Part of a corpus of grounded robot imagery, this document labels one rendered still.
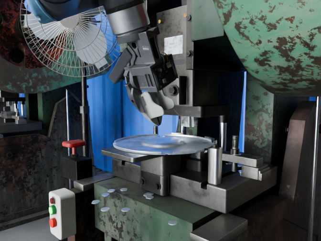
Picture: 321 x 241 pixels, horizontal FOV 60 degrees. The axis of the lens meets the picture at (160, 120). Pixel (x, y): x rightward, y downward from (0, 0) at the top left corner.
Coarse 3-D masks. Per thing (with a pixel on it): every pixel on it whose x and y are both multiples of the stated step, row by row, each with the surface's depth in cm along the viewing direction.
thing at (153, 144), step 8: (128, 136) 90; (136, 136) 92; (144, 136) 93; (152, 136) 93; (168, 136) 93; (176, 136) 93; (184, 136) 93; (192, 136) 92; (120, 144) 79; (128, 144) 79; (136, 144) 79; (144, 144) 78; (152, 144) 76; (160, 144) 76; (168, 144) 76; (176, 144) 76; (184, 144) 78; (192, 144) 79; (200, 144) 79; (208, 144) 79; (136, 152) 68; (144, 152) 67; (152, 152) 67; (160, 152) 67; (176, 152) 67; (184, 152) 67; (192, 152) 68
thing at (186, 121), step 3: (183, 117) 88; (186, 117) 87; (189, 117) 86; (192, 117) 87; (195, 117) 87; (183, 120) 88; (186, 120) 87; (189, 120) 87; (192, 120) 87; (195, 120) 87; (183, 123) 88; (186, 123) 87; (189, 123) 87; (192, 123) 87; (195, 123) 87; (186, 126) 87; (189, 126) 87; (192, 126) 87; (195, 126) 87
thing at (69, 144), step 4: (72, 140) 98; (76, 140) 99; (80, 140) 99; (64, 144) 94; (68, 144) 93; (72, 144) 93; (76, 144) 94; (80, 144) 95; (84, 144) 96; (72, 148) 96; (76, 148) 97; (72, 152) 96; (76, 152) 97
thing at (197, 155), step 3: (216, 141) 87; (216, 144) 88; (189, 153) 84; (192, 153) 84; (195, 153) 83; (198, 153) 82; (201, 153) 82; (204, 153) 83; (207, 153) 84; (189, 156) 84; (192, 156) 84; (195, 156) 83; (198, 156) 82; (201, 156) 82; (204, 156) 83; (207, 156) 84
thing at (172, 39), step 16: (160, 16) 84; (176, 16) 79; (160, 32) 84; (176, 32) 80; (160, 48) 85; (176, 48) 80; (176, 64) 81; (176, 80) 77; (192, 80) 77; (208, 80) 82; (176, 96) 78; (192, 96) 78; (208, 96) 82
